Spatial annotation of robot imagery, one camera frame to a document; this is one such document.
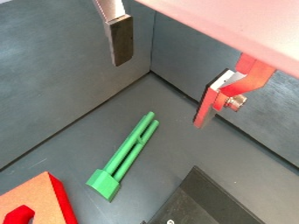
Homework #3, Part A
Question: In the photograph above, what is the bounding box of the red shape sorting block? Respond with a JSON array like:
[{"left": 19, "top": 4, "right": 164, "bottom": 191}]
[{"left": 0, "top": 171, "right": 79, "bottom": 224}]

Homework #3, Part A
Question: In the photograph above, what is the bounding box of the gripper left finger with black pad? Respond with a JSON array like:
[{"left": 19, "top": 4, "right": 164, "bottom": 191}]
[{"left": 92, "top": 0, "right": 134, "bottom": 67}]

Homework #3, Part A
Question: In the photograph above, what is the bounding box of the black curved fixture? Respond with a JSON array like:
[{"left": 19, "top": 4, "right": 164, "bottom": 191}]
[{"left": 140, "top": 165, "right": 266, "bottom": 224}]

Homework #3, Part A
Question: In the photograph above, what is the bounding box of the gripper right finger with red bracket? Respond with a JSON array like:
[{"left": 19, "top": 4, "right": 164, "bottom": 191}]
[{"left": 194, "top": 53, "right": 276, "bottom": 128}]

